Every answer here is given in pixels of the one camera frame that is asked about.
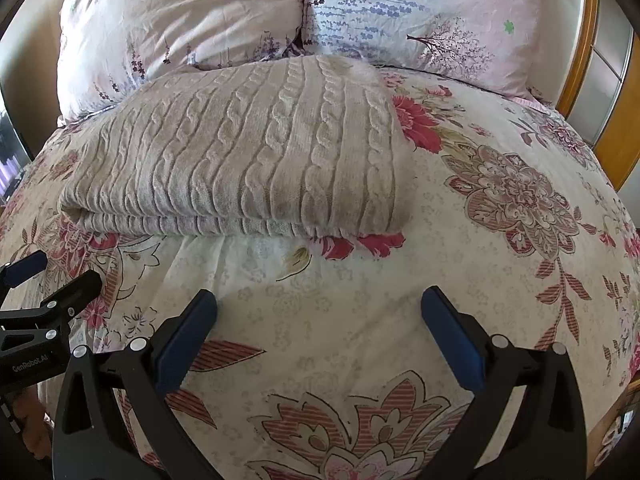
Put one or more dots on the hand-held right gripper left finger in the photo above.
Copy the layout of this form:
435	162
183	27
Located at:
182	345

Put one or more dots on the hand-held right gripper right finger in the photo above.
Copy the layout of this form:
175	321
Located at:
452	340

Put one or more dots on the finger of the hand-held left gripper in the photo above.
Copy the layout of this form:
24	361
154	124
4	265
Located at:
75	292
25	269

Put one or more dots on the person's left hand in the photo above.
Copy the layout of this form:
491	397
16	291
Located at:
35	425

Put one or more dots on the floral bed sheet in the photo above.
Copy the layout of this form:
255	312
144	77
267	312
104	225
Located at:
325	285

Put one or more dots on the white floral pillow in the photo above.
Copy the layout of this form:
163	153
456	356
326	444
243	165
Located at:
190	20

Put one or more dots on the wooden bed headboard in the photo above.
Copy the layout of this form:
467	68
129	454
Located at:
575	60

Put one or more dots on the pink pillow tree print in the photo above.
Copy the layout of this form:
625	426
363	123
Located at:
425	10

